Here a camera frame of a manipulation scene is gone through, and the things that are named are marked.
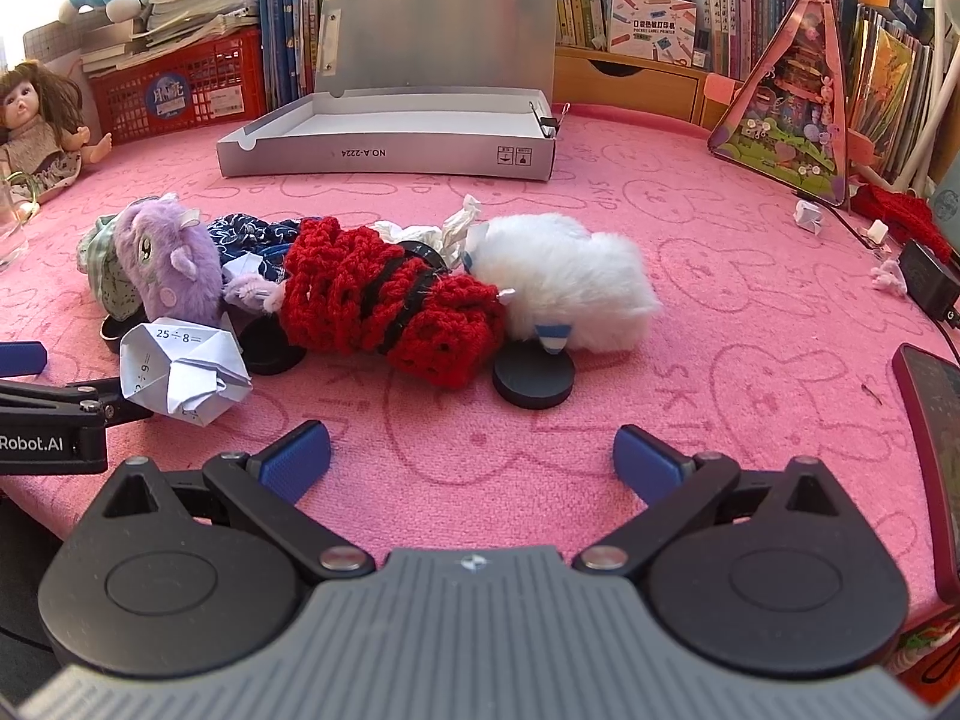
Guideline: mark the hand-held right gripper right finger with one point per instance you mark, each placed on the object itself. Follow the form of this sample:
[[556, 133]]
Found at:
[[649, 463]]

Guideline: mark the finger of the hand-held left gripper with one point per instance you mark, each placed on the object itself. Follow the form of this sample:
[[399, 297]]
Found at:
[[21, 358], [45, 395]]

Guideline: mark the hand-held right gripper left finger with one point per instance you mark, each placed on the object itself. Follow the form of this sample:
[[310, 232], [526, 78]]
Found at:
[[296, 459]]

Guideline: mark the black round disc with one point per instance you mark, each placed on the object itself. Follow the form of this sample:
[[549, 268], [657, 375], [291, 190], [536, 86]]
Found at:
[[112, 335], [266, 351], [420, 249], [534, 384]]

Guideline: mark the green checked scrunchie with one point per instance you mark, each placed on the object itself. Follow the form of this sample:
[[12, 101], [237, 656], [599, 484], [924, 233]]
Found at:
[[101, 270]]

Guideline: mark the math worksheet paper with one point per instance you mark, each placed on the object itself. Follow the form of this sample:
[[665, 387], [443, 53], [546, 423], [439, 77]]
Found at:
[[187, 375]]

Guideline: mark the purple plush toy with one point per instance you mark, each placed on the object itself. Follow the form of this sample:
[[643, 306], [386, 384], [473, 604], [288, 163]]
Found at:
[[165, 255]]

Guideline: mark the red crochet pouch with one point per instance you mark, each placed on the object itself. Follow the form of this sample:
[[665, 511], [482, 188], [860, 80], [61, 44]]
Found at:
[[337, 277]]

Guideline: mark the small white paper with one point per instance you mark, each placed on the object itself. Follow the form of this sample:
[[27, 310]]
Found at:
[[241, 270]]

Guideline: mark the white fluffy plush toy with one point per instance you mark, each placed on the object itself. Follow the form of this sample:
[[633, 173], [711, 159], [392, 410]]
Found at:
[[562, 270]]

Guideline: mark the white tissue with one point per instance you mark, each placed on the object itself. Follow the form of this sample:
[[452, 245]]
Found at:
[[463, 229]]

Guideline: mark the grey cardboard file box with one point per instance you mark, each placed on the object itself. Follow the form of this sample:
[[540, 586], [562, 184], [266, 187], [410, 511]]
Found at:
[[420, 157]]

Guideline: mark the clear glass pitcher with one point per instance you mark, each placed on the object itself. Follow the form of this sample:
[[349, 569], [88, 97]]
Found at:
[[11, 232]]

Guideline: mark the pink bunny-print table mat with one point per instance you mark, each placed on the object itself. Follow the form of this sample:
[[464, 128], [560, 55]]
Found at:
[[675, 315]]

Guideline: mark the brown-haired baby doll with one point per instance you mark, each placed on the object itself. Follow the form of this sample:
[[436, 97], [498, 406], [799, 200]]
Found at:
[[30, 105]]

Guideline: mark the red plastic basket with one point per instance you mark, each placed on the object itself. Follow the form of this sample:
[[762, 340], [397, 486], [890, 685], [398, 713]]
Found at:
[[127, 101]]

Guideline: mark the small pink toy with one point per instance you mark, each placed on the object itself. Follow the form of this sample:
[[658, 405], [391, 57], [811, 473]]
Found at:
[[887, 275]]

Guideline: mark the grey grid board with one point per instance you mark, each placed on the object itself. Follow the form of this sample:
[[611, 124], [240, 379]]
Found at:
[[52, 41]]

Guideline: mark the black power adapter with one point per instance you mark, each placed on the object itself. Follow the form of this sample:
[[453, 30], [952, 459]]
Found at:
[[930, 277]]

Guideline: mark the black binder clip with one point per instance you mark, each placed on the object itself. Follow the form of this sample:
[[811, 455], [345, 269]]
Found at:
[[549, 124]]

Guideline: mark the red knit cloth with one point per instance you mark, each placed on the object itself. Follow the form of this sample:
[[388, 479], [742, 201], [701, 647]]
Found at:
[[900, 214]]

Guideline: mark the wooden drawer organizer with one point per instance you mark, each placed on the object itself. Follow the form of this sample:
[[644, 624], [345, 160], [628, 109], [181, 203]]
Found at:
[[622, 86]]

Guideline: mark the pink triangular toy house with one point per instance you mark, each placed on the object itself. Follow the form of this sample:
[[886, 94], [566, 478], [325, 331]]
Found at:
[[802, 112]]

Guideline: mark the pale blue box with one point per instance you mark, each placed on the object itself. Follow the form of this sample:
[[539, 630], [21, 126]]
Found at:
[[946, 199]]

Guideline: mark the row of thin blue booklets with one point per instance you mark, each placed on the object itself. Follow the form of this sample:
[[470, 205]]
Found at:
[[289, 22]]

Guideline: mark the white colourful printer box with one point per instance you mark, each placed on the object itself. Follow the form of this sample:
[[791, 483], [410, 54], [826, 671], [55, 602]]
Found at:
[[649, 26]]

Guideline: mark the row of thin picture books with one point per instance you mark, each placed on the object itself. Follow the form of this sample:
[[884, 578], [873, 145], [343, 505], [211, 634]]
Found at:
[[892, 90]]

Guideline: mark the row of upright books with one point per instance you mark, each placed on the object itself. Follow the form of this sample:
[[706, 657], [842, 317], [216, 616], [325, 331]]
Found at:
[[735, 7]]

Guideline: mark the white plastic pipe frame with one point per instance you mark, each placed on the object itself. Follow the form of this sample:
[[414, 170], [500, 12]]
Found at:
[[937, 52]]

